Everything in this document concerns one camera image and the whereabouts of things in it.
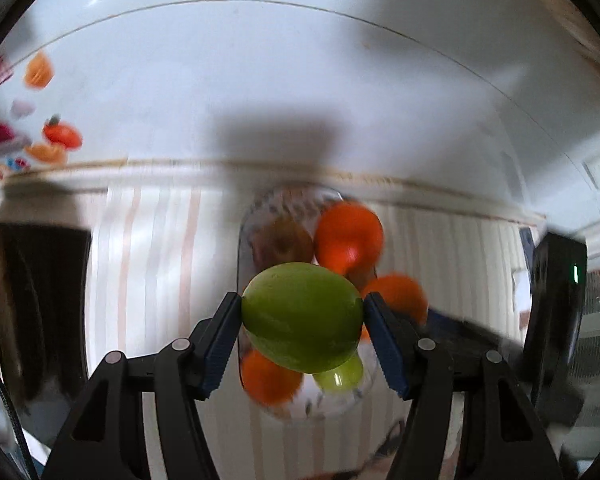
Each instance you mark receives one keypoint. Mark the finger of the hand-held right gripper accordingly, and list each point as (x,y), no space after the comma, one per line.
(470,330)

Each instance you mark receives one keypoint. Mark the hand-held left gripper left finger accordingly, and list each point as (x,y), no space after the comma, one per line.
(220,355)

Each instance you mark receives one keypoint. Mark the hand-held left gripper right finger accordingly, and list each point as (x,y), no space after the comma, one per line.
(386,352)

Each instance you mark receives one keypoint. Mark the green apple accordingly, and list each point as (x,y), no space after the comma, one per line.
(341,376)
(302,317)

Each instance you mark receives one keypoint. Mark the small orange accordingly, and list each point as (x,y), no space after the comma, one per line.
(399,300)
(270,377)

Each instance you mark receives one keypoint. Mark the oval floral ceramic plate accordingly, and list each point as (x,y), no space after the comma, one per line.
(325,405)

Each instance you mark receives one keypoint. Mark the large orange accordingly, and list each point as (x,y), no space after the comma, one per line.
(349,240)

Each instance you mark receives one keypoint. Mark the striped pink tablecloth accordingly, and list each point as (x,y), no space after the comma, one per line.
(155,285)

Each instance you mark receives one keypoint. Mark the orange gold ingot sticker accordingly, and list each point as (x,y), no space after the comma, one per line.
(45,153)

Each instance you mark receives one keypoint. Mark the red persimmon wall sticker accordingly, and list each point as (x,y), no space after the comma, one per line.
(62,135)

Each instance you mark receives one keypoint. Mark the white cloud wall sticker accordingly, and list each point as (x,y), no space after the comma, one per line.
(22,108)

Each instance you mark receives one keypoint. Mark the orange ingot wall sticker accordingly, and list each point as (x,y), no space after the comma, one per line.
(39,71)

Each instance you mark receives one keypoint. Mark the red stamp wall sticker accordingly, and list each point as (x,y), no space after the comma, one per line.
(0,70)

